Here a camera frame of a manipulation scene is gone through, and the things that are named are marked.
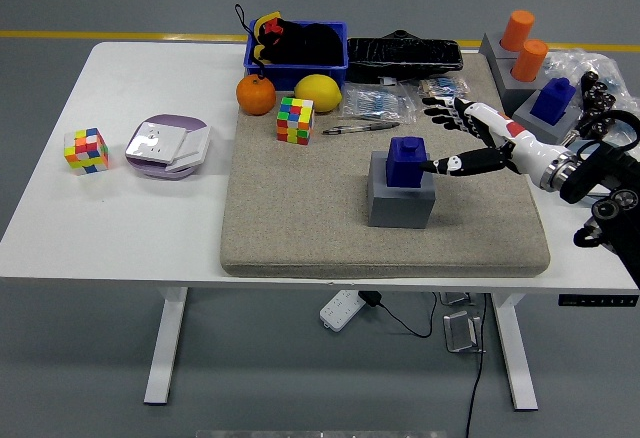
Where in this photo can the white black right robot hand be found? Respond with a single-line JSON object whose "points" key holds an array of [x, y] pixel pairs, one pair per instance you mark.
{"points": [[530, 150]]}

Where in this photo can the blue seal stamp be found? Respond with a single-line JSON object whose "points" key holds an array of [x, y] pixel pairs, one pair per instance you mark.
{"points": [[405, 165], [550, 100]]}

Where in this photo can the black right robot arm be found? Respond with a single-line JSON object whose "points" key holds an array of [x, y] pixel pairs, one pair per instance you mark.
{"points": [[605, 168]]}

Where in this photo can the grey square seal holder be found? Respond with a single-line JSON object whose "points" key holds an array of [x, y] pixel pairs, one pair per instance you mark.
{"points": [[540, 130], [400, 208]]}

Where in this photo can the grey cylinder stamp holder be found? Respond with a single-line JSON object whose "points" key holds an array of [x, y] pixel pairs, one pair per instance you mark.
{"points": [[490, 48], [515, 93]]}

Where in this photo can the small black cylinder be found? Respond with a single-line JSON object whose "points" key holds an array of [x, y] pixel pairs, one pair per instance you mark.
{"points": [[591, 112], [596, 90], [604, 101], [591, 78]]}

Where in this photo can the orange cylinder stamp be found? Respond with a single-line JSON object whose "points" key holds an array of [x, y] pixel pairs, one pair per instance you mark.
{"points": [[529, 60], [517, 30]]}

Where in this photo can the crumpled clear plastic bag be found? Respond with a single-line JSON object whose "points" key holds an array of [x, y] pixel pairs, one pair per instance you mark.
{"points": [[575, 63]]}

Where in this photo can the clear bag of brown resistors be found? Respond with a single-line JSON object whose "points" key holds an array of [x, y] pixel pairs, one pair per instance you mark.
{"points": [[442, 89]]}

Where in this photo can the black tray wrapped in plastic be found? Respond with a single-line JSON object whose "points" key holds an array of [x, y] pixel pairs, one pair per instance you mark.
{"points": [[400, 58]]}

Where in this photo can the clear bag of blue resistors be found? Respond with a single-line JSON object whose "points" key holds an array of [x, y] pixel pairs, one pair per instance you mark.
{"points": [[375, 103]]}

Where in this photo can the black table control panel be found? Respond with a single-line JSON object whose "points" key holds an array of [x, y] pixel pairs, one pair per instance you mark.
{"points": [[597, 301]]}

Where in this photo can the clear ballpoint pen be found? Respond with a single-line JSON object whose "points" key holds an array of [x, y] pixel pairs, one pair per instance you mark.
{"points": [[360, 128]]}

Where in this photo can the white table leg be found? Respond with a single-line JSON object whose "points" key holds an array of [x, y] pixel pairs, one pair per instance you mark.
{"points": [[165, 348], [515, 353]]}

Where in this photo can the yellow lemon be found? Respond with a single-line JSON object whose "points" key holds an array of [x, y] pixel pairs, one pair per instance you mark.
{"points": [[317, 93]]}

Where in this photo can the large colourful puzzle cube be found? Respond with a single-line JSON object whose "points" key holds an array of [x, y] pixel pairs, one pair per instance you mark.
{"points": [[295, 120]]}

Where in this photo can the grey-brown fabric mat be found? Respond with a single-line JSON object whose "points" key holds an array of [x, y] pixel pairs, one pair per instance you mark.
{"points": [[300, 208]]}

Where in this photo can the blue plastic bin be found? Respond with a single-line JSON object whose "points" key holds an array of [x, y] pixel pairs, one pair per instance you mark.
{"points": [[295, 77]]}

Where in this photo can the white power strip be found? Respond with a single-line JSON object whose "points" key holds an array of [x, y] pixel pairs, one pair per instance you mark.
{"points": [[340, 310]]}

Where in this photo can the orange fruit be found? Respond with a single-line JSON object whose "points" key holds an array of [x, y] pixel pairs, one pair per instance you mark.
{"points": [[256, 95]]}

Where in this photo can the purple plate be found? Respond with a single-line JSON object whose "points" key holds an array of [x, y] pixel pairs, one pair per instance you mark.
{"points": [[172, 120]]}

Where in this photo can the small colourful puzzle cube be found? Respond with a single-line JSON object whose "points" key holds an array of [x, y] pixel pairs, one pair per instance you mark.
{"points": [[86, 152]]}

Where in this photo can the small metal bracket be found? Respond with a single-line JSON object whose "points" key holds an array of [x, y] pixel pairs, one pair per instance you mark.
{"points": [[456, 299]]}

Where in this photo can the large metal bracket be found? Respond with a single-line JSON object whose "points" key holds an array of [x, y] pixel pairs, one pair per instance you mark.
{"points": [[462, 330]]}

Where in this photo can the white wall switch panel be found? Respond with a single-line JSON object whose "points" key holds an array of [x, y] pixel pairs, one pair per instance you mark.
{"points": [[194, 150]]}

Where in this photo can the white wall socket panel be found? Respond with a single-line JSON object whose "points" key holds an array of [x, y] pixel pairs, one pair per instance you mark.
{"points": [[152, 143]]}

